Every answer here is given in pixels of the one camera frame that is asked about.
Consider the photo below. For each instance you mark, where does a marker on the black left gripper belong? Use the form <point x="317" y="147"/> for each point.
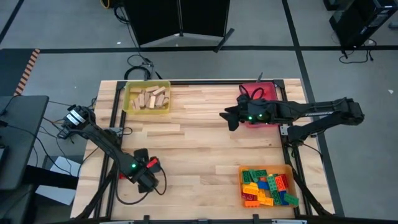
<point x="149" y="177"/>

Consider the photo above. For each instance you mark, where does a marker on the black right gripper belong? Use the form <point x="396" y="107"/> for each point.
<point x="258" y="109"/>

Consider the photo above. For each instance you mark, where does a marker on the red long plastic brick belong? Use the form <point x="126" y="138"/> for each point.
<point x="122" y="176"/>
<point x="247" y="196"/>
<point x="286" y="180"/>

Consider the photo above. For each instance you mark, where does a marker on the green plastic brick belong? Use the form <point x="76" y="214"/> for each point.
<point x="261" y="173"/>
<point x="246" y="176"/>
<point x="271" y="183"/>
<point x="275" y="197"/>
<point x="253" y="175"/>
<point x="291" y="199"/>

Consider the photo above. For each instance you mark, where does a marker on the orange-yellow plastic brick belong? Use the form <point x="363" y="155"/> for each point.
<point x="265" y="201"/>
<point x="250" y="188"/>
<point x="261" y="193"/>

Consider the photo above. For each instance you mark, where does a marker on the blue long plastic brick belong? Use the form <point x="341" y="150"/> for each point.
<point x="282" y="197"/>
<point x="263" y="185"/>

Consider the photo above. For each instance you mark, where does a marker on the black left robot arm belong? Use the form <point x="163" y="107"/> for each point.
<point x="102" y="140"/>

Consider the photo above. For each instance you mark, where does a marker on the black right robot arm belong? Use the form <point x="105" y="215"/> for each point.
<point x="317" y="113"/>

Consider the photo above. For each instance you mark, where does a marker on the pink translucent plastic bin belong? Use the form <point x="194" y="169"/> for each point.
<point x="270" y="88"/>

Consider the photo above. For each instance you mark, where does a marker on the grey metal mounting plate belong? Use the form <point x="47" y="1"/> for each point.
<point x="283" y="129"/>

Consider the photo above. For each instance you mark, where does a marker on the yellow translucent plastic bin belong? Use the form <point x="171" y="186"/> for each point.
<point x="127" y="105"/>

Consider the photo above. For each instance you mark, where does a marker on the orange translucent plastic bin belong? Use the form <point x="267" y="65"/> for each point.
<point x="293" y="174"/>

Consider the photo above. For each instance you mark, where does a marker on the white floor board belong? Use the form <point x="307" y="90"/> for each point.
<point x="62" y="165"/>

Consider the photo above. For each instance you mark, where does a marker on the black folding screen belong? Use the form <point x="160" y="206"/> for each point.
<point x="155" y="18"/>

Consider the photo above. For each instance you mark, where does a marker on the black side desk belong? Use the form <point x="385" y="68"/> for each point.
<point x="21" y="140"/>

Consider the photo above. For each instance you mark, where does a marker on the black equipment rack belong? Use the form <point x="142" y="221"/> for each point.
<point x="360" y="18"/>

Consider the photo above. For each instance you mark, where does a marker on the black mat with striped edge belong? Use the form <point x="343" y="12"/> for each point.
<point x="12" y="71"/>

